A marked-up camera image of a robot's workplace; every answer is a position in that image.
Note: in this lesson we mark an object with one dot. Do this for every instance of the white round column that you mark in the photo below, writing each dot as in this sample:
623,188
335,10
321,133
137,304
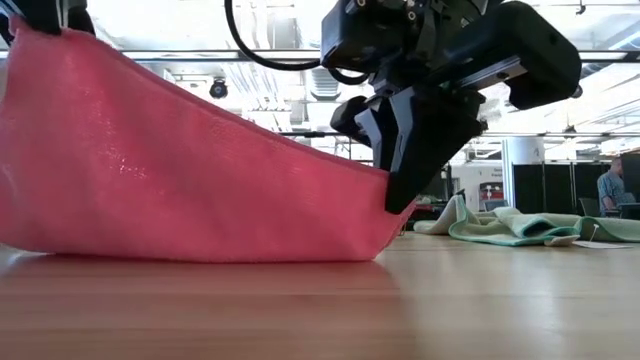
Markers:
522,150

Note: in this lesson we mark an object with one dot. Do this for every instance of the person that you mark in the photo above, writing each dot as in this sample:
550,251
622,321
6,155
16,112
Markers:
610,187

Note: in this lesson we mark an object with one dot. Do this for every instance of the black ceiling spotlight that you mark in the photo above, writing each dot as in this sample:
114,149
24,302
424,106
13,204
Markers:
218,89

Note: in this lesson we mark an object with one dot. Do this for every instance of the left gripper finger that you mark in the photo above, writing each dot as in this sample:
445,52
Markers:
42,17
80,17

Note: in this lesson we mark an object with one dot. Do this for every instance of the black partition wall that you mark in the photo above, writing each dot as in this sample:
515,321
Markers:
550,187

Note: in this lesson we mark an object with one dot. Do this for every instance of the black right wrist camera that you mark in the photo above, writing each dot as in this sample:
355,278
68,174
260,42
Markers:
365,35

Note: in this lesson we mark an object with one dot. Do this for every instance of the white towel label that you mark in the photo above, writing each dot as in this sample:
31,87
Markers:
600,245

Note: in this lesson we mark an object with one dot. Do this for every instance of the pale mint green towel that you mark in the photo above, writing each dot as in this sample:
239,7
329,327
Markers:
500,227

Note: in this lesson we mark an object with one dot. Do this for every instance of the pink microfiber towel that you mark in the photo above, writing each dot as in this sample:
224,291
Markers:
175,190

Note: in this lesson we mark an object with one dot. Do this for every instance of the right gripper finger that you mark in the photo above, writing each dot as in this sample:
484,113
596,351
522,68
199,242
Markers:
382,135
430,145

